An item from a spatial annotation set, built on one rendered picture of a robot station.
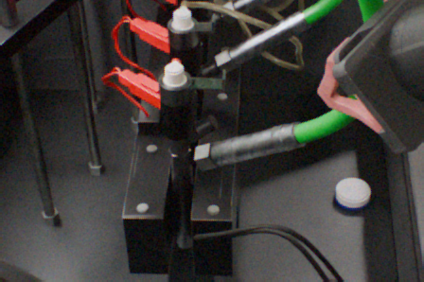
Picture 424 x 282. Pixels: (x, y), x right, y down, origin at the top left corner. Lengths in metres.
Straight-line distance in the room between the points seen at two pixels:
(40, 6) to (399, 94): 0.45
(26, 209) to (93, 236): 0.09
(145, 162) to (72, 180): 0.22
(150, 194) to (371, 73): 0.38
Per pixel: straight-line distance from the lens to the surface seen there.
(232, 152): 0.67
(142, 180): 0.86
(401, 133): 0.52
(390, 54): 0.52
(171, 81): 0.77
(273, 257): 0.99
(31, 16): 0.87
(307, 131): 0.63
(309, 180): 1.07
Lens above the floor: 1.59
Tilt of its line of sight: 43 degrees down
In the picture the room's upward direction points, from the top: 1 degrees counter-clockwise
